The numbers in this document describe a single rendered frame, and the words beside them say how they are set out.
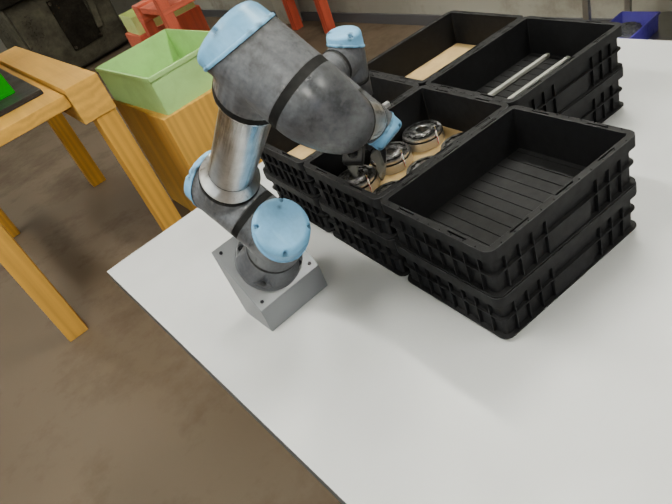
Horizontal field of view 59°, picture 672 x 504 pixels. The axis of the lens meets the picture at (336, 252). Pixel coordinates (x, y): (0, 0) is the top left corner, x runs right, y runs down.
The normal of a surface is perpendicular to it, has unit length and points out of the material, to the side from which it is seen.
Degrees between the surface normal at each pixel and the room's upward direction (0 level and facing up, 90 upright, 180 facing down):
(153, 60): 90
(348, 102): 83
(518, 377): 0
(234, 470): 0
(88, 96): 90
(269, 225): 54
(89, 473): 0
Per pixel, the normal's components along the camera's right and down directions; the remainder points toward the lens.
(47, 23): 0.70, 0.23
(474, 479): -0.32, -0.74
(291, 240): 0.33, -0.20
